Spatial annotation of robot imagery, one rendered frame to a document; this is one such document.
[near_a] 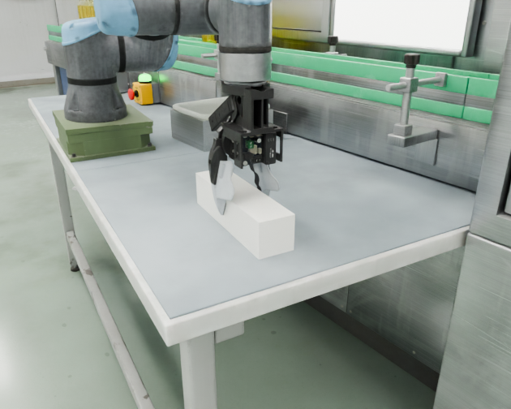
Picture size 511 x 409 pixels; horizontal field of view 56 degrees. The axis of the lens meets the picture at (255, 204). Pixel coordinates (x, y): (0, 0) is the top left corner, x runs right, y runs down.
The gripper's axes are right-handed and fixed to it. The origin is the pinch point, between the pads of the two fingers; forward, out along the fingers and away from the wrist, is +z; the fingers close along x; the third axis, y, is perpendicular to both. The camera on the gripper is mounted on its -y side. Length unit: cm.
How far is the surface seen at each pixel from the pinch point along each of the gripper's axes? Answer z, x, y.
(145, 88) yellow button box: -2, 14, -102
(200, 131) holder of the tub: -1.1, 10.3, -42.3
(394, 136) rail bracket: -6.7, 33.5, -0.4
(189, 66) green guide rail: -11, 24, -84
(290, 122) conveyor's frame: 0, 38, -44
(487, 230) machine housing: 2.5, 31.6, 23.7
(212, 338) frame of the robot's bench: 12.0, -12.8, 15.9
